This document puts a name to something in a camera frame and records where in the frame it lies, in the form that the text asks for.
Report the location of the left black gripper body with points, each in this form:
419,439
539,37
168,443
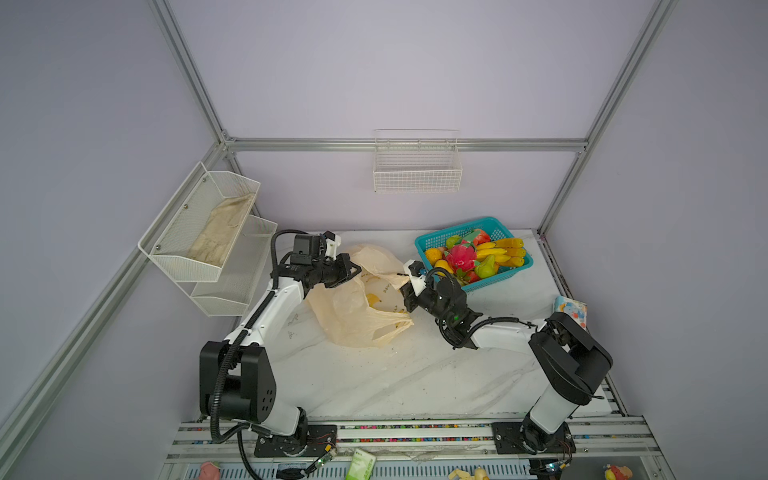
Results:
327,270

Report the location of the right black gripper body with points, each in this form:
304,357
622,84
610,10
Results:
428,302

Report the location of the cream banana print plastic bag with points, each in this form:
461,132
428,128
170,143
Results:
367,311

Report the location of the pink fake dragon fruit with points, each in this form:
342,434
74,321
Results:
462,257

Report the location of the red fake strawberry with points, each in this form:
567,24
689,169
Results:
477,237

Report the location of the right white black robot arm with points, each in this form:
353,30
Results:
573,362

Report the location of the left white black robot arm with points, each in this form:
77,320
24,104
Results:
238,389

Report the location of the yellow fake lemon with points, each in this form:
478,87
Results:
442,263

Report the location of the orange fake fruit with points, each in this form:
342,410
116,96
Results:
434,255

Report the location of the green fake pear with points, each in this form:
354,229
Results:
487,267

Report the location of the green fake apple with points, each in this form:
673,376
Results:
452,241

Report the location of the yellow fake banana bunch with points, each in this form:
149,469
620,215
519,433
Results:
508,252

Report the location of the lower white mesh shelf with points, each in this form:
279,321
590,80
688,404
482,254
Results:
233,292

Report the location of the white mesh shelf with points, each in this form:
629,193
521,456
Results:
233,292
171,235

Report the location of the beige cloth in shelf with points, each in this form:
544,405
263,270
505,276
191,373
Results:
221,229

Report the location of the upper white mesh shelf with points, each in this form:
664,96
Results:
171,235

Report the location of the colourful tissue pack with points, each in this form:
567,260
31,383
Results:
575,309

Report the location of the green white packet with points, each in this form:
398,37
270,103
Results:
361,466

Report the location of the red yellow toy figure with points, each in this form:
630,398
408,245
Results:
616,472

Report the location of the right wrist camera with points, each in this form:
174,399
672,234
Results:
416,272

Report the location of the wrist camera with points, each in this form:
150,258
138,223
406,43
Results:
332,242
416,272

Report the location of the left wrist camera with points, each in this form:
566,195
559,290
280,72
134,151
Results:
332,242

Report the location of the white wire wall basket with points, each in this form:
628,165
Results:
416,171

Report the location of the aluminium frame back bar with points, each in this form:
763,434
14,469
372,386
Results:
372,144

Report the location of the beige toy below rail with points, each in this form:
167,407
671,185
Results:
476,474

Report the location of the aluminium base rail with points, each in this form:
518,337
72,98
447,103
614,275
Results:
437,449

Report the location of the pink toy below rail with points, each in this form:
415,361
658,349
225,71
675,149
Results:
209,471

